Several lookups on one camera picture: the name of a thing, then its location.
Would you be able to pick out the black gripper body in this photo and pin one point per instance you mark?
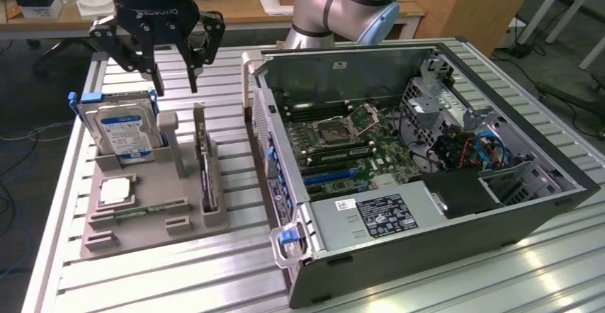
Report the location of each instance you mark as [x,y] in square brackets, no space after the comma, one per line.
[151,12]

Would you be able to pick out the graphics card with metal bracket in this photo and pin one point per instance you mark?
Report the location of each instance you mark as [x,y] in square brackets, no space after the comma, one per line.
[207,171]

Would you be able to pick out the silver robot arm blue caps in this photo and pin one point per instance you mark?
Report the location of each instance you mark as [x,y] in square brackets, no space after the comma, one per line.
[326,5]

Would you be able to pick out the blue expansion slot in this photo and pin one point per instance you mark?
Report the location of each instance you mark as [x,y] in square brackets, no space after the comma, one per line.
[326,176]

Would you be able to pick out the white round holder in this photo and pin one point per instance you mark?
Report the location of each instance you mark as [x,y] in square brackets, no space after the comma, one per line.
[92,8]

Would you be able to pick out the black chair base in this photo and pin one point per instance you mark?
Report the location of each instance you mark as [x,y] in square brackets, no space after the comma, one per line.
[52,52]
[571,95]

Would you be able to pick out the white paper stack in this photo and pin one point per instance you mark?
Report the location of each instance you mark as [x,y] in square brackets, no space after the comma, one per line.
[274,6]

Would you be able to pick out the wooden desk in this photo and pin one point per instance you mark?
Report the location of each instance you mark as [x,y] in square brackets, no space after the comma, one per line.
[65,20]

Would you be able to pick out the hard disk with blue carrier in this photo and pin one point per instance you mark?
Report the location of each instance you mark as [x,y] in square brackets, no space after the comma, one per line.
[123,132]

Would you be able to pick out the white box black lid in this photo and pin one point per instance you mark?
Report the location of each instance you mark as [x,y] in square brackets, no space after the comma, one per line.
[40,10]

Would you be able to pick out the CPU socket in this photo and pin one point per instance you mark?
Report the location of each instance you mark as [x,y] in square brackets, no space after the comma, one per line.
[332,130]

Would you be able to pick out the silver CPU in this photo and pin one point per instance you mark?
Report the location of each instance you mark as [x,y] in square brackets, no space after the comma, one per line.
[115,190]

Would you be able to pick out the grey parts rack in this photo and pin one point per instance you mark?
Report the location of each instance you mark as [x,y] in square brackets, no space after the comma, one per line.
[156,192]

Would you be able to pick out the metal socket cover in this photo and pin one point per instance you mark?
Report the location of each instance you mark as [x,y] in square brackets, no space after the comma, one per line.
[366,118]

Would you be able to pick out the black RAM stick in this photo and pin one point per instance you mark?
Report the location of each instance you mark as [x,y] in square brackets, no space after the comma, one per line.
[340,154]

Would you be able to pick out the green RAM stick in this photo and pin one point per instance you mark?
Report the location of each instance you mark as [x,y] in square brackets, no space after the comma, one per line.
[136,212]

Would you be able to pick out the perforated metal disk bay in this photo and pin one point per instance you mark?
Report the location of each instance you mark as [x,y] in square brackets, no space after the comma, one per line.
[425,107]

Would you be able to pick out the green motherboard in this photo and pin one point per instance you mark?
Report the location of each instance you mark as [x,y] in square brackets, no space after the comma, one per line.
[391,150]

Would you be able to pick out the wooden cabinet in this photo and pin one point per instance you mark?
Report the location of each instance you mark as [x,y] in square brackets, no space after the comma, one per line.
[473,8]

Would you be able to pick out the blue case latch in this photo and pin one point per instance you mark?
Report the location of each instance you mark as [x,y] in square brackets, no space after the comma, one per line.
[286,237]

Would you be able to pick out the grey power supply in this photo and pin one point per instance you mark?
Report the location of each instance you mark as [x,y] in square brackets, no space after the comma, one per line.
[340,228]

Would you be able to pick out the black power adapter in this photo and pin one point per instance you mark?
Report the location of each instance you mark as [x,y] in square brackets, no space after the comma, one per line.
[519,51]

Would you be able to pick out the black plastic shroud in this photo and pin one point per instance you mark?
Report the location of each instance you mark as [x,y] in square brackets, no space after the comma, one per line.
[458,192]

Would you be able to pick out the grey slanted disk bay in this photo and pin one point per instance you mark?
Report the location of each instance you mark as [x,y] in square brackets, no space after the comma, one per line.
[514,185]

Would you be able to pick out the open black PC case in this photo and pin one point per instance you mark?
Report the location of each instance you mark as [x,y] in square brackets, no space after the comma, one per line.
[425,267]

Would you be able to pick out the white table frame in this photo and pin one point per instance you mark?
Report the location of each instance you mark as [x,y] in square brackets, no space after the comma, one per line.
[541,12]

